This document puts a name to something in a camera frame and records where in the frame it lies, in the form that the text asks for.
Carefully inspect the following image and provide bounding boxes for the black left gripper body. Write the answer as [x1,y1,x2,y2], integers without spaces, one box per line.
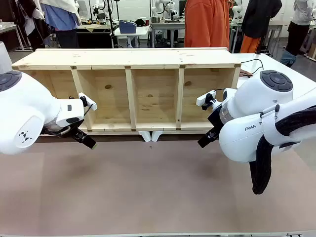
[40,122,86,139]

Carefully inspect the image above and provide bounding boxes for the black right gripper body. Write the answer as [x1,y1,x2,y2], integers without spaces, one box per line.
[207,108,226,139]

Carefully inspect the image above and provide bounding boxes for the white shelf foot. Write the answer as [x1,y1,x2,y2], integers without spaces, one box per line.
[138,130,152,143]
[151,130,163,143]

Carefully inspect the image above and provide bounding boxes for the light wooden shelf unit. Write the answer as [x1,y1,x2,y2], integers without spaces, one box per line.
[11,47,242,136]

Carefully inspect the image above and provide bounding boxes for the blue bag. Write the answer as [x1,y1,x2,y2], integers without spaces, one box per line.
[280,50,298,67]

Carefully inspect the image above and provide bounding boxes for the person in orange hoodie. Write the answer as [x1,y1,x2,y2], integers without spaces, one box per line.
[184,0,232,49]

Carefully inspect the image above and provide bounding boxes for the person in black top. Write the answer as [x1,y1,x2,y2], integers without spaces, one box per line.
[240,0,282,54]

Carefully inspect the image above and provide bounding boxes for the person in blue shirt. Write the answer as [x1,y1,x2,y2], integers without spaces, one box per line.
[39,0,82,49]

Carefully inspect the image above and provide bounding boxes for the white background table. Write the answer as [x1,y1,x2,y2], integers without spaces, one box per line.
[113,25,152,48]

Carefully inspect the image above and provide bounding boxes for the blue angled box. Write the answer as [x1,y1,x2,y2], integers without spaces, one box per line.
[119,19,137,34]

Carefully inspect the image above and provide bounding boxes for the person in grey top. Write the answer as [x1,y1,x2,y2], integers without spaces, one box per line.
[286,0,316,58]

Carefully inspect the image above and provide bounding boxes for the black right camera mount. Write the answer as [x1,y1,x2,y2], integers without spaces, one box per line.
[201,95,218,111]

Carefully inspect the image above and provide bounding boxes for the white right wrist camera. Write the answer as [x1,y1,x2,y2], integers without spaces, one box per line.
[196,90,217,106]

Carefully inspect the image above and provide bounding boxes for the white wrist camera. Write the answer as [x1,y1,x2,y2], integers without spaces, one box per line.
[78,92,97,111]
[196,90,217,106]

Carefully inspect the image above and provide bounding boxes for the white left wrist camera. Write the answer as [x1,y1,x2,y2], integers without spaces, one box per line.
[78,92,97,111]

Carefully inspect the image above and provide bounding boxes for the white velcro strap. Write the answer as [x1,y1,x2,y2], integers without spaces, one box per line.
[260,104,281,147]

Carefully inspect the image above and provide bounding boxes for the black sleeved cable bundle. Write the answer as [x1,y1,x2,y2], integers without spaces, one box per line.
[249,106,316,195]

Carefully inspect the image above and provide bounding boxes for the thin black table cable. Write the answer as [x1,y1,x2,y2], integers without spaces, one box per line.
[240,58,264,73]

